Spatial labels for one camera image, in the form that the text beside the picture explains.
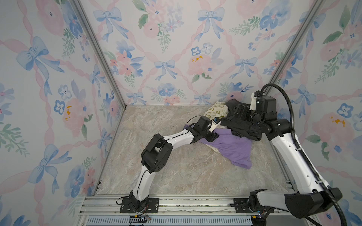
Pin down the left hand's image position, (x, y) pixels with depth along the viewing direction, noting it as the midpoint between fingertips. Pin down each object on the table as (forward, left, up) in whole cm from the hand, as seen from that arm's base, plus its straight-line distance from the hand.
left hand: (216, 131), depth 91 cm
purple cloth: (-9, -15, -11) cm, 20 cm away
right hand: (-1, -9, +22) cm, 24 cm away
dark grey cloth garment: (+6, -20, -4) cm, 21 cm away
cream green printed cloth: (+21, -5, -2) cm, 21 cm away
